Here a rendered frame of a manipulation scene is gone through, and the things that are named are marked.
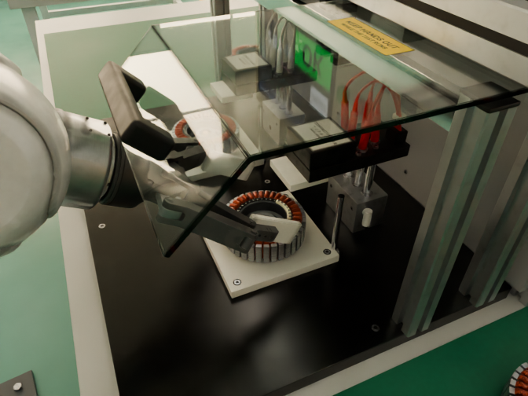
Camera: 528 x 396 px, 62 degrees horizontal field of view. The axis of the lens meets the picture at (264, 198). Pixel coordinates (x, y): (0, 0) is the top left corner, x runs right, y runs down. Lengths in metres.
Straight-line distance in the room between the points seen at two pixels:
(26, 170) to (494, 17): 0.31
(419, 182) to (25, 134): 0.58
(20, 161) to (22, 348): 1.39
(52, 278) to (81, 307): 1.13
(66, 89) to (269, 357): 0.83
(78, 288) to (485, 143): 0.50
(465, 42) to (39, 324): 1.47
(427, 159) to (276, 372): 0.37
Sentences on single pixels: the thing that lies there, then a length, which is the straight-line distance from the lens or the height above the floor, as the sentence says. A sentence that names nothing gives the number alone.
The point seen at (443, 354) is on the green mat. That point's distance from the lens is 0.56.
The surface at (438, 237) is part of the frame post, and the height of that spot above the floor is 0.92.
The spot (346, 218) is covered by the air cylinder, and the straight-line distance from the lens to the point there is 0.63.
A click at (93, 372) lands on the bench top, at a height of 0.75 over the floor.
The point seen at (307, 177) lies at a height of 0.89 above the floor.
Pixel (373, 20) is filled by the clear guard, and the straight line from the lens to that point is 0.47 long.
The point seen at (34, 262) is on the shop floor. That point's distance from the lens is 1.83.
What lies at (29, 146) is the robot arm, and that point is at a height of 1.10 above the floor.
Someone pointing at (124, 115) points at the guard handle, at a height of 1.06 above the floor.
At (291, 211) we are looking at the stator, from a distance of 0.58.
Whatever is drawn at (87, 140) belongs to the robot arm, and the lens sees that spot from 0.43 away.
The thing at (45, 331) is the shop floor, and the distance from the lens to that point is 1.60.
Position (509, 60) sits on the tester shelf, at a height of 1.08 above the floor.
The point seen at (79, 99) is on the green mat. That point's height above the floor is 0.75.
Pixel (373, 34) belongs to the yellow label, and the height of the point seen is 1.07.
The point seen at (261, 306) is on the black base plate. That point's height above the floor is 0.77.
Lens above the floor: 1.20
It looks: 39 degrees down
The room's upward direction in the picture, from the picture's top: straight up
